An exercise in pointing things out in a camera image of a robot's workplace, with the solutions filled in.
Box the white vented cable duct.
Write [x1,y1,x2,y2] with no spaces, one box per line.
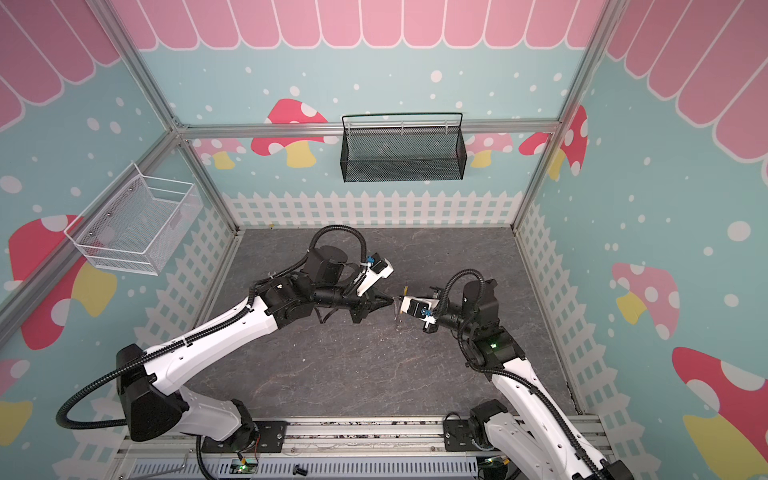
[128,458,481,480]

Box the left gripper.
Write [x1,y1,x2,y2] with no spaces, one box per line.
[314,271,395,324]

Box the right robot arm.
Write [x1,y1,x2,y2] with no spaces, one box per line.
[399,269,633,479]

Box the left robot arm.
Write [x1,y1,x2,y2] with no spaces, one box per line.
[55,225,393,448]

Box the black mesh wall basket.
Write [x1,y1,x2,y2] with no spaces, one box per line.
[340,112,468,183]

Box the white wire wall basket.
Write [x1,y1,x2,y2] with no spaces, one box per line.
[64,164,204,276]

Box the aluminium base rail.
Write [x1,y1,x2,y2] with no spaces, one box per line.
[118,415,614,458]

